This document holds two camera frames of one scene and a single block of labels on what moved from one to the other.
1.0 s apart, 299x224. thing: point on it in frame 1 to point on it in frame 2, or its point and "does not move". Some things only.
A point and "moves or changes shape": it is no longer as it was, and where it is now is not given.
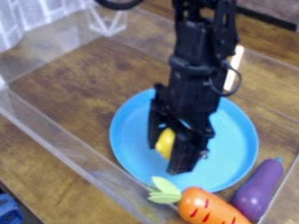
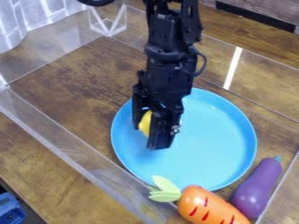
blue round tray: [231, 150] does not move
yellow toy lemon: [165, 142] moves or changes shape
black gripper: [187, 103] to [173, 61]
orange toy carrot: [199, 206] does not move
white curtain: [18, 14] does not move
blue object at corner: [10, 212] does not move
